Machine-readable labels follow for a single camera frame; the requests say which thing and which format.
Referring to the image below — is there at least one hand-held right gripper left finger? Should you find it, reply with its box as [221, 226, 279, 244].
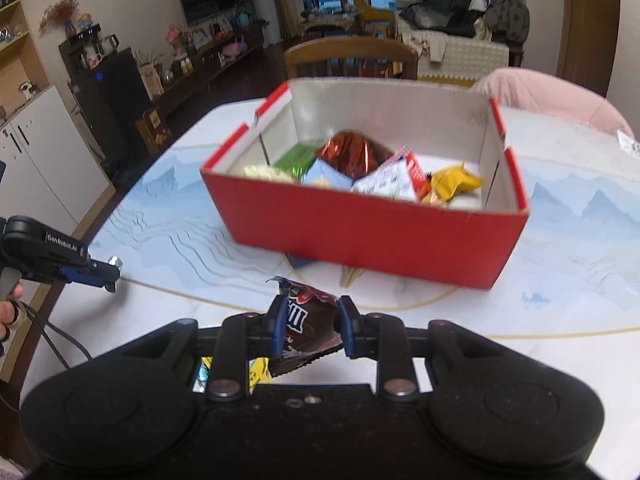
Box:
[97, 294, 292, 404]

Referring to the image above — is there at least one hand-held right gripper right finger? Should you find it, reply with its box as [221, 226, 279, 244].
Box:
[336, 295, 530, 404]

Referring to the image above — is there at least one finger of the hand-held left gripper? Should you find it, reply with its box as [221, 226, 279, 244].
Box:
[86, 256, 124, 277]
[59, 269, 120, 294]

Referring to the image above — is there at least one brown candy packet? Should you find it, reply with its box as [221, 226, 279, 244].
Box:
[266, 276, 345, 378]

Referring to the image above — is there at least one red cardboard box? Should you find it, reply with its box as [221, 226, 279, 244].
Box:
[200, 77, 531, 291]

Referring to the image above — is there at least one light blue snack packet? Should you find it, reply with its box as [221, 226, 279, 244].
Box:
[301, 157, 357, 192]

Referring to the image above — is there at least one green snack packet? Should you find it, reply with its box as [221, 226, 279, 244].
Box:
[271, 141, 322, 179]

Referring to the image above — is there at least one red foil snack packet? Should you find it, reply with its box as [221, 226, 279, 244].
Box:
[314, 130, 396, 181]

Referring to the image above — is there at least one person's left hand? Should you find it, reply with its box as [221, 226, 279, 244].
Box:
[0, 283, 26, 357]

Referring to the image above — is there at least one bright yellow packet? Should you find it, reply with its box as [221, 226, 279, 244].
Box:
[248, 356, 272, 388]

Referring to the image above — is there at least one tan flat packet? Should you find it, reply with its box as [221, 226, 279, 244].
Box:
[339, 265, 367, 289]

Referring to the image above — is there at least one white cabinet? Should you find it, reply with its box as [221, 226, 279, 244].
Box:
[0, 85, 117, 235]

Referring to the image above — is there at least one blue mountain print table mat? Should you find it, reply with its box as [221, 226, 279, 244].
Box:
[89, 105, 640, 338]

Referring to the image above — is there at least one yellow and blue snack packet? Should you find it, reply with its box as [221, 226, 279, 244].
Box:
[191, 356, 215, 395]

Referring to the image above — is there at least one brown box on floor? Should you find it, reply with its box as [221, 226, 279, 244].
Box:
[135, 106, 174, 154]

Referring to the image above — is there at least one pale yellow snack packet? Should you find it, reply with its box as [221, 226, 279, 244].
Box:
[243, 164, 293, 183]

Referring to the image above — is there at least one black cabinet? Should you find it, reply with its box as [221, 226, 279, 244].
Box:
[58, 36, 152, 172]

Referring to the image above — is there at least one wooden shelf unit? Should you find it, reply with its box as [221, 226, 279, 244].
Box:
[0, 0, 52, 122]

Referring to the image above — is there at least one dark television cabinet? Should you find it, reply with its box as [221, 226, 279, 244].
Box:
[154, 24, 267, 117]

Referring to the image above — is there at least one dried flower vase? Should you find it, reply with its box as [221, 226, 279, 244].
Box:
[39, 0, 82, 37]

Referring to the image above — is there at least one wooden chair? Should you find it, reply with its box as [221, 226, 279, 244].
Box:
[283, 37, 420, 82]

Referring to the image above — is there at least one wooden coffee table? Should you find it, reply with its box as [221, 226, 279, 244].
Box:
[299, 9, 362, 42]

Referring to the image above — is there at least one pink cushioned chair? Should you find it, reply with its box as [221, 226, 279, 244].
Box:
[469, 67, 637, 140]

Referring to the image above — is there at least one sofa with clothes pile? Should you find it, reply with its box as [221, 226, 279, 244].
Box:
[396, 0, 532, 87]

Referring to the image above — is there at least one yellow giraffe toy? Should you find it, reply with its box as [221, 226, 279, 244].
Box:
[344, 0, 397, 37]

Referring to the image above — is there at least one white snack packet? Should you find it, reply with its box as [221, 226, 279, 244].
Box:
[616, 129, 640, 157]

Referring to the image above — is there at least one black cable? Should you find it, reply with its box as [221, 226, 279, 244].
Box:
[14, 304, 95, 362]

